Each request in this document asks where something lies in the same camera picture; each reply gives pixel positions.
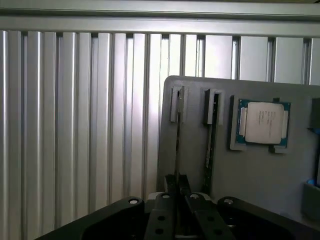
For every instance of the CPU with silver lid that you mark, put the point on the CPU with silver lid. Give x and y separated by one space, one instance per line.
263 122

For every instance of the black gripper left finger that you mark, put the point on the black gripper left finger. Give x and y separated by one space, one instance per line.
160 215

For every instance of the grey parts rack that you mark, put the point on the grey parts rack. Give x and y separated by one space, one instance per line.
250 172

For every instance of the small blue part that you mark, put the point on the small blue part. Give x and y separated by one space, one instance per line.
313 182

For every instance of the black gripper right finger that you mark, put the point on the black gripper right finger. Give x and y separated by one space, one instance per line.
200 215

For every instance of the dark RAM stick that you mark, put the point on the dark RAM stick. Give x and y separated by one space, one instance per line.
211 140

